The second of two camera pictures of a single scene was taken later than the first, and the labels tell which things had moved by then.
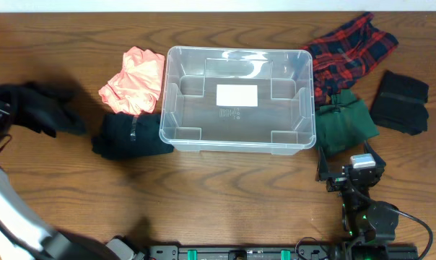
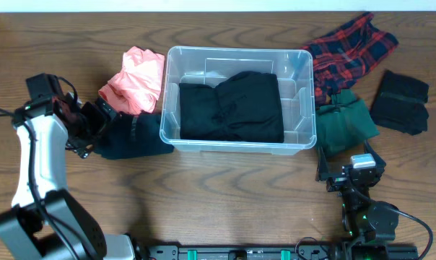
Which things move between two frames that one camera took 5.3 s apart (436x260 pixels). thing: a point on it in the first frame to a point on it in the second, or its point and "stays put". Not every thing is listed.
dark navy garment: [130, 136] stays put
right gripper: [338, 182] stays put
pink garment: [135, 91] stays put
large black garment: [50, 107] to [245, 107]
